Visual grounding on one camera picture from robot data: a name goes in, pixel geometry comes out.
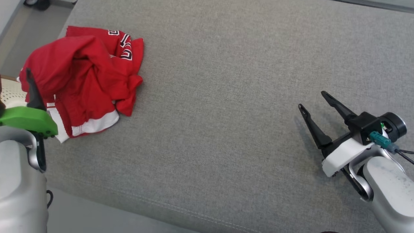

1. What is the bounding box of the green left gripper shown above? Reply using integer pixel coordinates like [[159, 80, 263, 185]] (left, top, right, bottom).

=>
[[0, 68, 59, 139]]

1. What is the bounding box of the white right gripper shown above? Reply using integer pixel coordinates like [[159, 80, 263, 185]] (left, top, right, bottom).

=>
[[298, 91, 376, 178]]

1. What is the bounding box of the red white lettered jersey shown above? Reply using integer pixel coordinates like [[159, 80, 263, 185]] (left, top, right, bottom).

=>
[[19, 26, 144, 143]]

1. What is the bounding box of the white perforated laundry basket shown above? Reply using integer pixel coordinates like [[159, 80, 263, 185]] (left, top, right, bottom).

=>
[[0, 77, 29, 109]]

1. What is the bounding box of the black caster wheel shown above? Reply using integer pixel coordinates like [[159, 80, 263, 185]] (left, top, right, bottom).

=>
[[24, 0, 51, 11]]

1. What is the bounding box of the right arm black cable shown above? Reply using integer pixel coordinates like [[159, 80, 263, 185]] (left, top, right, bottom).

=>
[[369, 131, 414, 165]]

